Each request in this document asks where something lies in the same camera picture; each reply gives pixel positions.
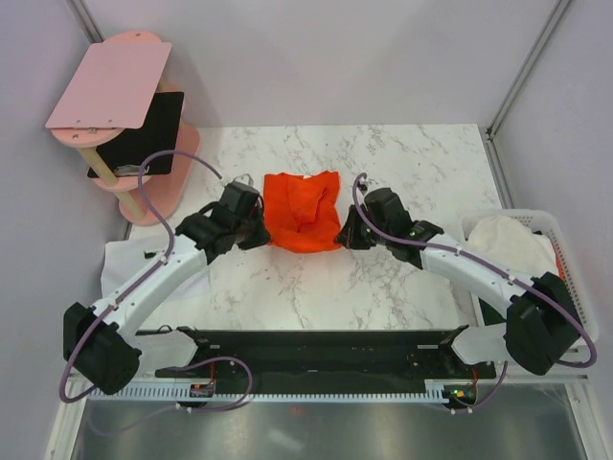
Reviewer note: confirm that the white laundry basket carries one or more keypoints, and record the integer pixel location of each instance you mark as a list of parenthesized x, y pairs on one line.
[(543, 223)]

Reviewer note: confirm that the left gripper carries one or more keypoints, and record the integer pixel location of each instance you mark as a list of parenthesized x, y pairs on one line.
[(261, 237)]

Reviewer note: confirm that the black clipboard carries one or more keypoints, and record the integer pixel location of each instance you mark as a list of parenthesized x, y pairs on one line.
[(124, 154)]

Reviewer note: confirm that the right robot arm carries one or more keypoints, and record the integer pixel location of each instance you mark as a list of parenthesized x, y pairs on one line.
[(540, 323)]

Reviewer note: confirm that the pink clipboard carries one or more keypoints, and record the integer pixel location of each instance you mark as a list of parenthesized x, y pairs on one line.
[(113, 86)]

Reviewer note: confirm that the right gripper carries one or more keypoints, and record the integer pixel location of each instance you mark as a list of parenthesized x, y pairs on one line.
[(348, 237)]

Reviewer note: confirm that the orange t shirt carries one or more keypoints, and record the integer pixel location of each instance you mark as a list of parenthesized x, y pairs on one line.
[(300, 211)]

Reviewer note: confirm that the white t shirt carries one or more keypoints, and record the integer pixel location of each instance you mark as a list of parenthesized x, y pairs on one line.
[(508, 242)]

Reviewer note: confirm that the white cable duct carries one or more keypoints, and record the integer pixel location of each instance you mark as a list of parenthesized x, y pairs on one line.
[(185, 391)]

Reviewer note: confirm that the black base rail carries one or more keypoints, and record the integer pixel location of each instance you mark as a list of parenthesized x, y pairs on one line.
[(334, 361)]

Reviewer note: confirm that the pink wooden shelf stand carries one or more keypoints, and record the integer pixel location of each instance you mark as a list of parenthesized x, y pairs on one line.
[(162, 181)]

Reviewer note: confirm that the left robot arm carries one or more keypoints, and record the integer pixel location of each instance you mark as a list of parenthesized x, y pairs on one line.
[(103, 342)]

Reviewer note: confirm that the white cloth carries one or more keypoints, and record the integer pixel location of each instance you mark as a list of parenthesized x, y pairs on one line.
[(123, 259)]

